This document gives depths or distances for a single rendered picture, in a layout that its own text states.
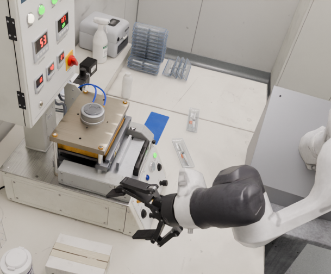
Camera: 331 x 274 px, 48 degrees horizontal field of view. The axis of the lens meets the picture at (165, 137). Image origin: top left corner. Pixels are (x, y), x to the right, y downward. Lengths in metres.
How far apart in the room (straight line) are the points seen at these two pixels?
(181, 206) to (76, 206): 0.63
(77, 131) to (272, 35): 2.75
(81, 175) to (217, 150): 0.76
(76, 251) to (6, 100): 0.51
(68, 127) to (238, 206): 0.69
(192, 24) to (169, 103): 1.82
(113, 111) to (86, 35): 0.97
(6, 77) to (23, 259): 0.52
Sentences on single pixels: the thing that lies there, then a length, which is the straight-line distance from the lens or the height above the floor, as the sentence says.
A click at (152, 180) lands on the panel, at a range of 1.44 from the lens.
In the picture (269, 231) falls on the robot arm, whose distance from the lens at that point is 0.84.
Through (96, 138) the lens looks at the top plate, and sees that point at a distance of 1.19.
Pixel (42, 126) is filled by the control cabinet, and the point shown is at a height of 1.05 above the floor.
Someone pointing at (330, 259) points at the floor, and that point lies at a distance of 2.62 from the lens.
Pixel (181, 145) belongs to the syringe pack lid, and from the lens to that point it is 1.70.
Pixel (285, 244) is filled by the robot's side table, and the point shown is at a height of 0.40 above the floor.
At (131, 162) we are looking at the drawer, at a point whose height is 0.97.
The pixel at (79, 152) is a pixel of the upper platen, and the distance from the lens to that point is 1.24.
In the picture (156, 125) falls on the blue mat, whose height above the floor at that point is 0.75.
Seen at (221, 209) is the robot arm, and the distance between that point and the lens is 0.73.
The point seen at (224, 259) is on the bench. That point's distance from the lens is 1.41.
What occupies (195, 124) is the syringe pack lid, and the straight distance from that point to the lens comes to 1.84.
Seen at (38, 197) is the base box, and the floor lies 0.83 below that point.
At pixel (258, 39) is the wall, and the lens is 3.72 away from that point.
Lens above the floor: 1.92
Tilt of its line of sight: 42 degrees down
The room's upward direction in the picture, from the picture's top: 12 degrees clockwise
